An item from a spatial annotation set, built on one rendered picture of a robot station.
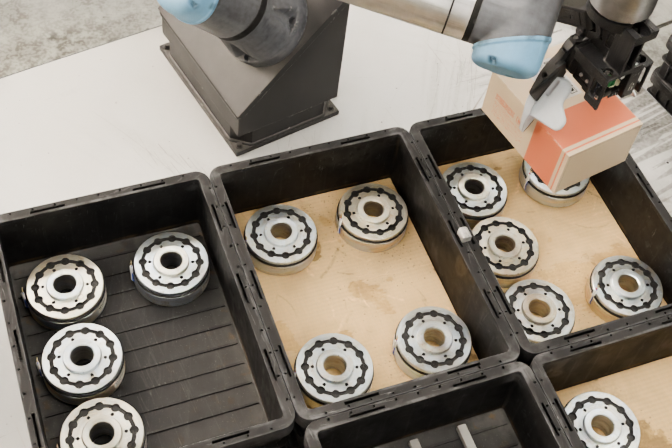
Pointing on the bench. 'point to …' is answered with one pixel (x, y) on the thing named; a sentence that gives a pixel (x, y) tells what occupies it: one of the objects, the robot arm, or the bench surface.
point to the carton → (572, 157)
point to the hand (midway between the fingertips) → (562, 108)
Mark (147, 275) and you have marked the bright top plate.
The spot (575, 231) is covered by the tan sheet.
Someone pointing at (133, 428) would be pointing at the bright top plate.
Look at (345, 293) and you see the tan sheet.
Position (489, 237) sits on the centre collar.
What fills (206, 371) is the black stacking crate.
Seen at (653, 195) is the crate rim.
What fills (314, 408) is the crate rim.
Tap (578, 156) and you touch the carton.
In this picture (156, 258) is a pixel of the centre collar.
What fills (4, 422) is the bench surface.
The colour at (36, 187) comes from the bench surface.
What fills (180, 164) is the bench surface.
